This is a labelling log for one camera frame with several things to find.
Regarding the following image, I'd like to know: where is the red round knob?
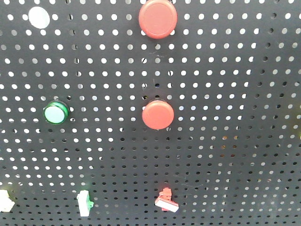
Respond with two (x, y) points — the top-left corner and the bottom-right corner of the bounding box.
(142, 100), (174, 130)
(138, 0), (177, 40)

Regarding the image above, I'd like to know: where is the green round push button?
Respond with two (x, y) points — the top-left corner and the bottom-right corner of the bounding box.
(43, 100), (69, 125)

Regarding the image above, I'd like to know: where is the black perforated pegboard panel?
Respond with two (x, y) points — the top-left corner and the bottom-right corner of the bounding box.
(0, 0), (301, 226)

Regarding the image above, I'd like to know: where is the red white switch block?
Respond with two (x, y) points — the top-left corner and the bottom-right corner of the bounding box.
(155, 187), (179, 212)

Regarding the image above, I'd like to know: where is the green white switch block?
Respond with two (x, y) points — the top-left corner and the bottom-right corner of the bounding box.
(77, 190), (94, 217)

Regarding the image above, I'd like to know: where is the lower red round knob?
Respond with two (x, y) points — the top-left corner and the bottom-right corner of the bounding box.
(142, 100), (174, 130)

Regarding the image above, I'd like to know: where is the yellow white switch block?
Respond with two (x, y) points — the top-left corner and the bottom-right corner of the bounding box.
(0, 190), (15, 212)

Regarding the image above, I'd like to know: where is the upper red round knob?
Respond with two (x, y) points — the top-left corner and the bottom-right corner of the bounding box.
(138, 0), (177, 40)

